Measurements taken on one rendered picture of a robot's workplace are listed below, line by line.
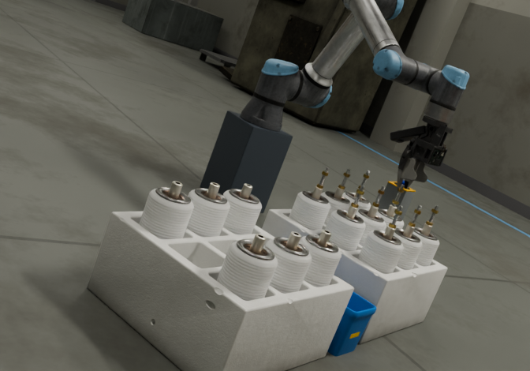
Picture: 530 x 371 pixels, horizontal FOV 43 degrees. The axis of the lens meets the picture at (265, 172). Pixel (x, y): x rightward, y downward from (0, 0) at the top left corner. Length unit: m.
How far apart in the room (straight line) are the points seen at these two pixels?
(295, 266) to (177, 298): 0.23
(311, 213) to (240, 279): 0.60
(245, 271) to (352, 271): 0.52
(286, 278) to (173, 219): 0.25
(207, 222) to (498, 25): 4.23
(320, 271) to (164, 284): 0.33
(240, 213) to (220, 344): 0.40
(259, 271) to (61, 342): 0.37
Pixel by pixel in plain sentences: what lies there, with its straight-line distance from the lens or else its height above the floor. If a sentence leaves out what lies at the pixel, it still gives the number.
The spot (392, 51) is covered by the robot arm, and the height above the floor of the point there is 0.69.
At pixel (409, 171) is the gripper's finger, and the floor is 0.40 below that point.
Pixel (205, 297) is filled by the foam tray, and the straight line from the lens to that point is 1.24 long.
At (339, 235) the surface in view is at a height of 0.21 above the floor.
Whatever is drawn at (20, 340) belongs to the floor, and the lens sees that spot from 1.26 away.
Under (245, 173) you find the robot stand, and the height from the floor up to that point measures 0.14.
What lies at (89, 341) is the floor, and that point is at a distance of 1.30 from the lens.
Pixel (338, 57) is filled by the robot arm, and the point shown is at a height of 0.61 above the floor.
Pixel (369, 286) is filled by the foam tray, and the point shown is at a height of 0.14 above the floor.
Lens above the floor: 0.66
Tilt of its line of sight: 13 degrees down
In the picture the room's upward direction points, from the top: 21 degrees clockwise
